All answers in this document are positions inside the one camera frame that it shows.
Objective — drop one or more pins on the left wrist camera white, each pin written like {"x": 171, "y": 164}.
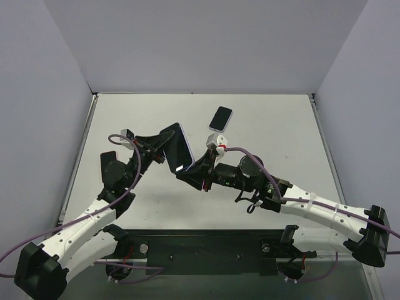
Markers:
{"x": 129, "y": 136}

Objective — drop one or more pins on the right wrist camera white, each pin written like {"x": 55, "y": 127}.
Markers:
{"x": 217, "y": 143}

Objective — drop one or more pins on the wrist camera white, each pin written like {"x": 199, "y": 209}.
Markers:
{"x": 217, "y": 143}
{"x": 129, "y": 136}

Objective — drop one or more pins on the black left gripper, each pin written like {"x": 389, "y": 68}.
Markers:
{"x": 145, "y": 150}

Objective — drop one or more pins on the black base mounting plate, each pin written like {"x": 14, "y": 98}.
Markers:
{"x": 210, "y": 252}

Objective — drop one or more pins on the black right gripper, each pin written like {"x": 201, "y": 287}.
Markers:
{"x": 208, "y": 172}

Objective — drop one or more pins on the black phone on table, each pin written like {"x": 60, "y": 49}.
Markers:
{"x": 220, "y": 119}

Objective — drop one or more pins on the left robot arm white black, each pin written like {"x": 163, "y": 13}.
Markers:
{"x": 44, "y": 270}

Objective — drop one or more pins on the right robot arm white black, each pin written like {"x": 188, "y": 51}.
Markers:
{"x": 361, "y": 232}

